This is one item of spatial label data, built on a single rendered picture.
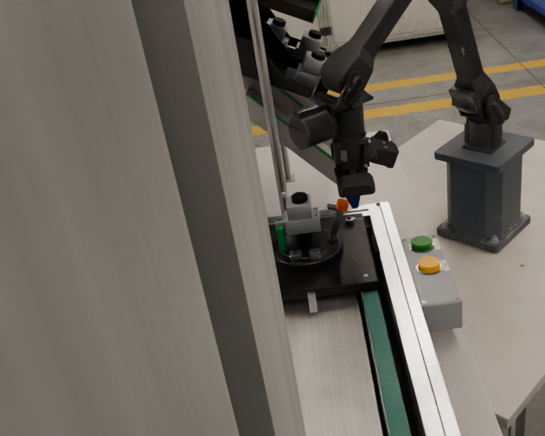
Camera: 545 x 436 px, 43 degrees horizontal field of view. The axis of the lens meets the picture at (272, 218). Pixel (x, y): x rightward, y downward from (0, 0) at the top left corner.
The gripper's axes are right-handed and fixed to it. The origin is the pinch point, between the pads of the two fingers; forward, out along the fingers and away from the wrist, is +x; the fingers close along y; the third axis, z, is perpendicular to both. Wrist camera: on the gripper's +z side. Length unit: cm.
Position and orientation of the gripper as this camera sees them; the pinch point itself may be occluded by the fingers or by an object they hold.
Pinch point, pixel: (353, 191)
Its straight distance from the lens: 126.8
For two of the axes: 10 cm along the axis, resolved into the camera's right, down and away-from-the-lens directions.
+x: 1.4, 8.5, 5.0
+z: 9.9, -1.2, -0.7
